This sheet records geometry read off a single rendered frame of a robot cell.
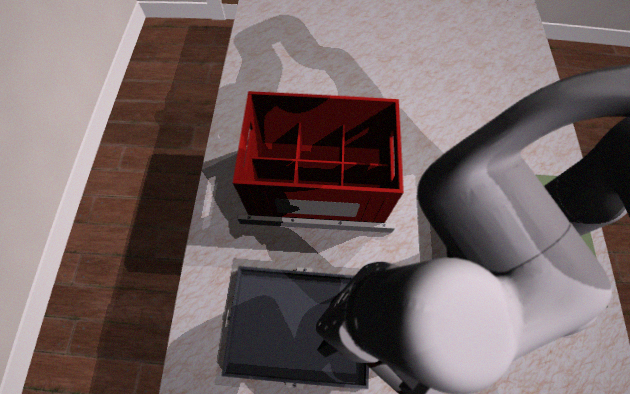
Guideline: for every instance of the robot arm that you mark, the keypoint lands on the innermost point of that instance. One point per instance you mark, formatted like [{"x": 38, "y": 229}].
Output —
[{"x": 450, "y": 324}]

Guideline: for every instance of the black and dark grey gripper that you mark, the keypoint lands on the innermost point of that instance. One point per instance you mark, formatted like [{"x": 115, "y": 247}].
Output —
[{"x": 332, "y": 326}]

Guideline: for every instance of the brown glass bottle with white label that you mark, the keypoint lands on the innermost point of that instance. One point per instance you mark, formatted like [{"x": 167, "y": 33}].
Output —
[{"x": 386, "y": 374}]

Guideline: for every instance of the red crate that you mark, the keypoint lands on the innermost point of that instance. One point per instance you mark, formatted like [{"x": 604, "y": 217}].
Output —
[{"x": 325, "y": 189}]

